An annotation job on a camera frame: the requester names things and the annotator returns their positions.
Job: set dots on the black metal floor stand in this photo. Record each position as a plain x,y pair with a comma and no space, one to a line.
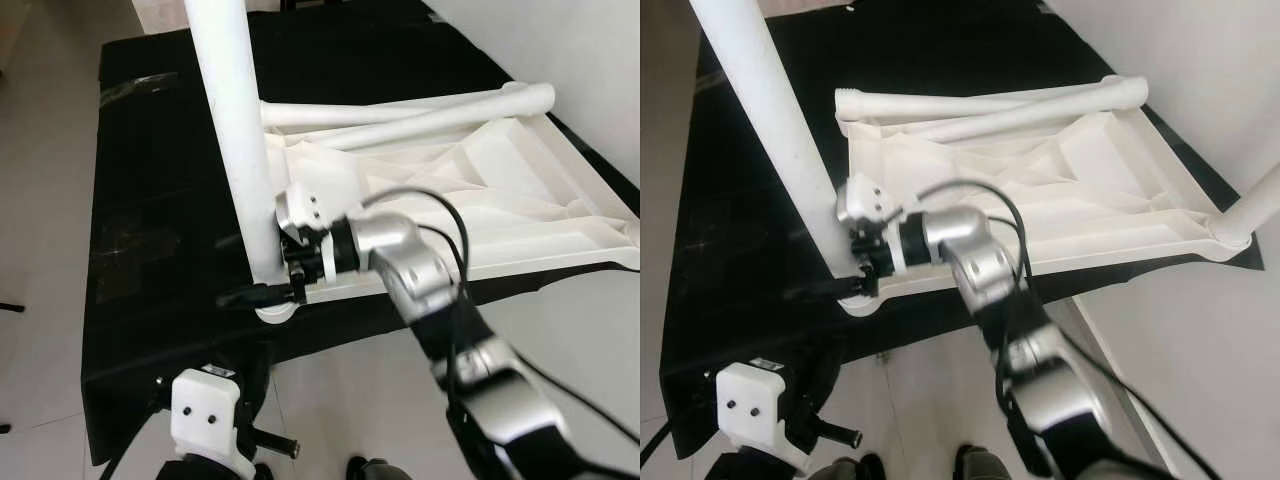
10,307

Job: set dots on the white plastic table leg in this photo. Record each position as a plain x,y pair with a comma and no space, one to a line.
1040,112
770,130
230,130
450,115
330,113
1255,210
900,105

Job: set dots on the black tablecloth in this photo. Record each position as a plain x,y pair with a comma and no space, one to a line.
150,200
730,200

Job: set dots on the grey robot right leg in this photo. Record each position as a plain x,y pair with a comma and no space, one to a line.
370,468
985,465

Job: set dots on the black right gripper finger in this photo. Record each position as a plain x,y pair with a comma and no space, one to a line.
258,296
832,290

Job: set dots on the wide grey tape strip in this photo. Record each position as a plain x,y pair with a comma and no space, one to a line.
140,88

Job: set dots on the white plastic table top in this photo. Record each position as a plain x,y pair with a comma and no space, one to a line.
540,190
1130,190

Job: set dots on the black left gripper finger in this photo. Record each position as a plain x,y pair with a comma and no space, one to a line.
810,377
253,373

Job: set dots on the grey robot left leg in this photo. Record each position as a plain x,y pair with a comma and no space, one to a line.
840,468

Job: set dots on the grey robot leg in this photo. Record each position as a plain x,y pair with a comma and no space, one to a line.
840,468
370,468
985,465

